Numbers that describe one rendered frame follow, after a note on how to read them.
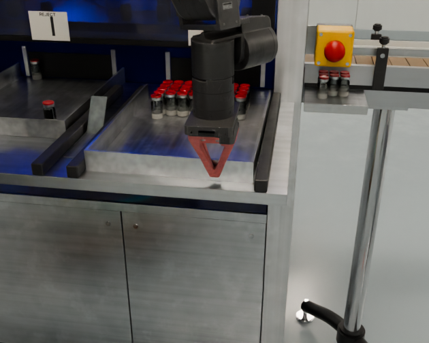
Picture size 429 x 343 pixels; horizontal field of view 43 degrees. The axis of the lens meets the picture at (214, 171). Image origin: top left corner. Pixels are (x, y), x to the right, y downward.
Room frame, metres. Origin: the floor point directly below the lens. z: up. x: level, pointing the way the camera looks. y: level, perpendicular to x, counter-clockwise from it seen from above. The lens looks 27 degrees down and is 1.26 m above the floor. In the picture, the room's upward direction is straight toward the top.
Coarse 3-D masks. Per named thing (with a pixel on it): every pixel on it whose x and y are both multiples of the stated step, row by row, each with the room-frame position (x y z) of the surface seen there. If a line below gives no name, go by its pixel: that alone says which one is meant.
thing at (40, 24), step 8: (32, 16) 1.16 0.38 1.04; (40, 16) 1.15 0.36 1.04; (48, 16) 1.15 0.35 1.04; (56, 16) 1.15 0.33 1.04; (64, 16) 1.14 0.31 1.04; (32, 24) 1.16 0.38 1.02; (40, 24) 1.15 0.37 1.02; (48, 24) 1.15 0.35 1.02; (56, 24) 1.15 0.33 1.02; (64, 24) 1.14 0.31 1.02; (32, 32) 1.16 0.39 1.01; (40, 32) 1.15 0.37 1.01; (48, 32) 1.15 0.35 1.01; (56, 32) 1.15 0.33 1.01; (64, 32) 1.14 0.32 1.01; (56, 40) 1.15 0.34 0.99; (64, 40) 1.15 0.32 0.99
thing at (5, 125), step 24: (0, 72) 1.17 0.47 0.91; (120, 72) 1.18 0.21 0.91; (0, 96) 1.10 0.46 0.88; (24, 96) 1.10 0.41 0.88; (48, 96) 1.10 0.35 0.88; (72, 96) 1.10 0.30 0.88; (0, 120) 0.89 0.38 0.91; (24, 120) 0.89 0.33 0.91; (48, 120) 0.88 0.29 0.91; (72, 120) 0.91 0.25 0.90
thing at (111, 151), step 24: (144, 96) 1.06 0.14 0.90; (120, 120) 0.91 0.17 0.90; (144, 120) 0.96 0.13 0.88; (168, 120) 0.96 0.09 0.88; (240, 120) 0.96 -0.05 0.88; (264, 120) 0.90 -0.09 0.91; (96, 144) 0.79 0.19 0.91; (120, 144) 0.85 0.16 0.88; (144, 144) 0.85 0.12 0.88; (168, 144) 0.85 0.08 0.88; (216, 144) 0.85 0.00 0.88; (240, 144) 0.85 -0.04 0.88; (96, 168) 0.75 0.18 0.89; (120, 168) 0.74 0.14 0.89; (144, 168) 0.73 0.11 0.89; (168, 168) 0.73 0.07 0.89; (192, 168) 0.72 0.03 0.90; (240, 168) 0.71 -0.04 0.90
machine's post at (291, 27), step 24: (288, 0) 1.07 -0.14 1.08; (288, 24) 1.07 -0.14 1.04; (288, 48) 1.07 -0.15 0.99; (288, 72) 1.07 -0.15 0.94; (288, 96) 1.07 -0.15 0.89; (288, 192) 1.07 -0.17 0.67; (288, 216) 1.07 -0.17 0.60; (288, 240) 1.07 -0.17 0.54; (264, 264) 1.08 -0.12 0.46; (288, 264) 1.07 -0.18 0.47; (264, 288) 1.08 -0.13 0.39; (264, 312) 1.08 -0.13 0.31; (264, 336) 1.08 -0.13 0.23
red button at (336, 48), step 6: (330, 42) 1.03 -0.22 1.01; (336, 42) 1.03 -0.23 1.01; (324, 48) 1.04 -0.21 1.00; (330, 48) 1.03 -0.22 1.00; (336, 48) 1.02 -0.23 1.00; (342, 48) 1.02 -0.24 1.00; (324, 54) 1.03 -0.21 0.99; (330, 54) 1.02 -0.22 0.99; (336, 54) 1.02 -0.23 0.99; (342, 54) 1.02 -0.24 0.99; (330, 60) 1.03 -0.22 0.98; (336, 60) 1.02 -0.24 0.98
